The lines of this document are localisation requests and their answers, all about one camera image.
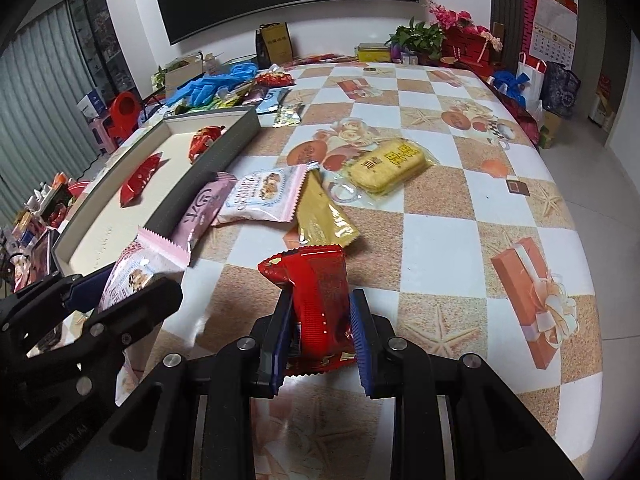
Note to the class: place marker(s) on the dark patterned tote bag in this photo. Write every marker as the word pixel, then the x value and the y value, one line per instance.
pixel 559 90

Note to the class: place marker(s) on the dark red snack packet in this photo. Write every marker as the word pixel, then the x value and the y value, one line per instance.
pixel 318 278

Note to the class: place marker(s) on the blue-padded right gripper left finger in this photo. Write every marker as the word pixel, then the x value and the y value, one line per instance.
pixel 273 334

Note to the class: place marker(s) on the red gold-print snack packet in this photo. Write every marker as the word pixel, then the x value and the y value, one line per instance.
pixel 203 139

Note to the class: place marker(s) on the blue white carton box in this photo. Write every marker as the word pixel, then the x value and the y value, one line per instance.
pixel 92 106

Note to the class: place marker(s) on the gold wafer stick packet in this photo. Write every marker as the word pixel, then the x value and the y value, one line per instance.
pixel 320 221

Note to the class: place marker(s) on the white paper gift bag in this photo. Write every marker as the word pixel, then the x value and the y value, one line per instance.
pixel 530 76

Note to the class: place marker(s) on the grey window curtain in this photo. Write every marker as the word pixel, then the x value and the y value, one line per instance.
pixel 43 77

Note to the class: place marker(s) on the pink snack packet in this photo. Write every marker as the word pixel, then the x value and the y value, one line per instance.
pixel 202 211

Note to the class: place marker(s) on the blue rubber gloves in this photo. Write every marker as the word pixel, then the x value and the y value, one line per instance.
pixel 201 91

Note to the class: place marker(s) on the pink plastic stool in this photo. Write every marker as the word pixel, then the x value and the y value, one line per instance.
pixel 101 128

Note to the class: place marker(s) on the blue ribbon gift bag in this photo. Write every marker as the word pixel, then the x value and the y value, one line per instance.
pixel 510 85

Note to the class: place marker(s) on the pink artificial flowers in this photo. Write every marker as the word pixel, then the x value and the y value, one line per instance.
pixel 449 19

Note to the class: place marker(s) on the small colourful candy packet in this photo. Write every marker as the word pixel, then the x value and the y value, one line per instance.
pixel 288 115

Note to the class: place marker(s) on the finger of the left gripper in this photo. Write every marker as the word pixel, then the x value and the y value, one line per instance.
pixel 86 292
pixel 135 317

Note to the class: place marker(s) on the red chili snack packet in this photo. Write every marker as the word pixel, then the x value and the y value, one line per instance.
pixel 275 79

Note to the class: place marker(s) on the wall calendar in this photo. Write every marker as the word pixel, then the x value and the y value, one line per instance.
pixel 554 31

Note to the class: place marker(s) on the black and gold bag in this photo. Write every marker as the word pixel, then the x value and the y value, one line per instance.
pixel 273 45

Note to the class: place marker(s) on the shallow grey cardboard tray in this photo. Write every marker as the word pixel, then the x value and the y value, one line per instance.
pixel 98 228

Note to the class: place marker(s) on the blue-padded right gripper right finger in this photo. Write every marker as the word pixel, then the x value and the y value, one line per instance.
pixel 367 344

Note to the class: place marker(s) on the light blue snack packet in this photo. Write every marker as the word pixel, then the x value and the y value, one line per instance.
pixel 272 100

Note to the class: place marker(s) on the green potted plant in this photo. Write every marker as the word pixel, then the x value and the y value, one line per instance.
pixel 418 38

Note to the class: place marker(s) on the yellow tin box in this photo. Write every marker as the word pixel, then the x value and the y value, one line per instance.
pixel 367 52

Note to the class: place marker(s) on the dark red cloth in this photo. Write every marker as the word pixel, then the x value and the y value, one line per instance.
pixel 520 115

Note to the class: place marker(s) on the red plastic child chair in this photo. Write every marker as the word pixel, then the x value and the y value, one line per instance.
pixel 124 113

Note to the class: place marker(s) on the crispy cranberry nougat packet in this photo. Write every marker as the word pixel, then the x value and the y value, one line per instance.
pixel 265 195

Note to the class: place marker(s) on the yellow rice cracker packet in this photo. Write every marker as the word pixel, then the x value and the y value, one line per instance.
pixel 391 164

